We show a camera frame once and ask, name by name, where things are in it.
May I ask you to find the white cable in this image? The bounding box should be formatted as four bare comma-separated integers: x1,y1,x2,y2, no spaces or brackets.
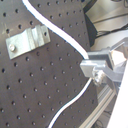
21,0,93,128

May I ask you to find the black perforated breadboard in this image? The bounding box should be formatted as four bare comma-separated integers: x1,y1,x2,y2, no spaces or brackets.
0,0,98,128

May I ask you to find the metal cable clip bracket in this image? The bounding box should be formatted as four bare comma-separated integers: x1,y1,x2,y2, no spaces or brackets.
6,25,50,59

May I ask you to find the aluminium extrusion frame rail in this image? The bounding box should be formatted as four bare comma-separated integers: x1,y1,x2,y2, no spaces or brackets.
79,85,115,128

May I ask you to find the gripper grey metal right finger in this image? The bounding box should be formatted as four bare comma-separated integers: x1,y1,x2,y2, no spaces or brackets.
109,37,128,69

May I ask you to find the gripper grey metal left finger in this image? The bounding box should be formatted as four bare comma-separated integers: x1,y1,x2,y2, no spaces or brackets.
80,50,121,91

